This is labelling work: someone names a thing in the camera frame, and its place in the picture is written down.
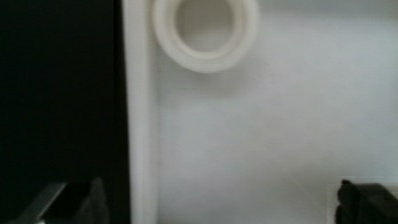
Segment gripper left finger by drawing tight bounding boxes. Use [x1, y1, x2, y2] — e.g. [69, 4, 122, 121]
[16, 183, 67, 224]

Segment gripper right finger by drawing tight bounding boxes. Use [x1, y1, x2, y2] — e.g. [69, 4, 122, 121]
[334, 180, 398, 224]

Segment white square tabletop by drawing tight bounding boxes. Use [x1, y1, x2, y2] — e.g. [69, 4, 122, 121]
[122, 0, 398, 224]

